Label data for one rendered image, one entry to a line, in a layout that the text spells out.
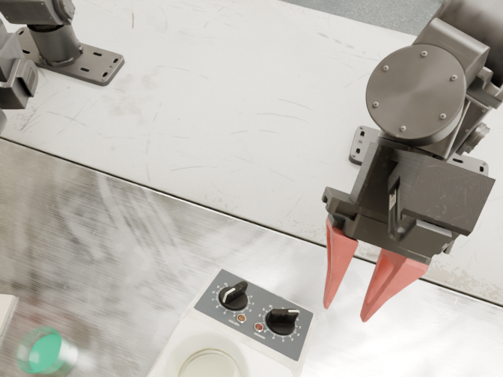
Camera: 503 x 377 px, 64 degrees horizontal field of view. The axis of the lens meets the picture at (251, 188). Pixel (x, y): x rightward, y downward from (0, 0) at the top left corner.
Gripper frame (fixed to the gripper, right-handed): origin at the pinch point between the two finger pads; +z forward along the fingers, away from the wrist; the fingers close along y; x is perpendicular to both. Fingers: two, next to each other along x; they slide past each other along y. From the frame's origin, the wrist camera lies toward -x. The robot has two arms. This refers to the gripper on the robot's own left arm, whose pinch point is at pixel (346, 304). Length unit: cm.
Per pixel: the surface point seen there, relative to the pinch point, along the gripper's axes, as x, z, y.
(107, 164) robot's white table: 20.7, 0.0, -32.8
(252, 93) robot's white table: 33.0, -16.5, -17.6
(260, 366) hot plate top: -0.9, 8.0, -5.4
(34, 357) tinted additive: 1.4, 17.1, -26.9
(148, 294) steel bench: 9.9, 10.9, -19.4
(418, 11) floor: 215, -99, 38
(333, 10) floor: 207, -83, -8
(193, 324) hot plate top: 0.6, 7.2, -12.5
